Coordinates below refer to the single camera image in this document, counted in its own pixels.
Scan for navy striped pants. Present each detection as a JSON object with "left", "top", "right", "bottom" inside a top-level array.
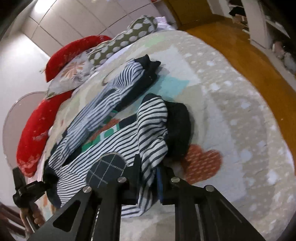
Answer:
[{"left": 43, "top": 55, "right": 191, "bottom": 217}]

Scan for person's left hand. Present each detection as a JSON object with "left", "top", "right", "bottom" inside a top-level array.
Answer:
[{"left": 20, "top": 203, "right": 45, "bottom": 234}]

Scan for red pillow near headboard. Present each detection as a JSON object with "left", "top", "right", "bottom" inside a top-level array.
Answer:
[{"left": 16, "top": 90, "right": 73, "bottom": 178}]

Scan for heart patterned quilt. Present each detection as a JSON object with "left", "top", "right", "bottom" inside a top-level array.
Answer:
[{"left": 44, "top": 31, "right": 295, "bottom": 240}]

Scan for pink round headboard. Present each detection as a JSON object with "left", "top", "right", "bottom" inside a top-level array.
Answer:
[{"left": 3, "top": 91, "right": 45, "bottom": 170}]

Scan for grey floral pillow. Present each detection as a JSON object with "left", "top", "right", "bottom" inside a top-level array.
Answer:
[{"left": 45, "top": 40, "right": 109, "bottom": 99}]

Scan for red pillow far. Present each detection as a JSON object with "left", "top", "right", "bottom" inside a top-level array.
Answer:
[{"left": 45, "top": 35, "right": 111, "bottom": 82}]

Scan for olive polka dot bolster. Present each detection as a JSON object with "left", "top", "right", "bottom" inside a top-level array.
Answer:
[{"left": 89, "top": 14, "right": 159, "bottom": 70}]

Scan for white built-in wardrobe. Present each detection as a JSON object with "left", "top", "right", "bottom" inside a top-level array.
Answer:
[{"left": 22, "top": 0, "right": 161, "bottom": 56}]

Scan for wooden door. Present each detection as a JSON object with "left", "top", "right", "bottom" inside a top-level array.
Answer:
[{"left": 163, "top": 0, "right": 221, "bottom": 29}]

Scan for white shelf unit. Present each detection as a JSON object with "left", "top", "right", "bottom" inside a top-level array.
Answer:
[{"left": 208, "top": 1, "right": 295, "bottom": 81}]

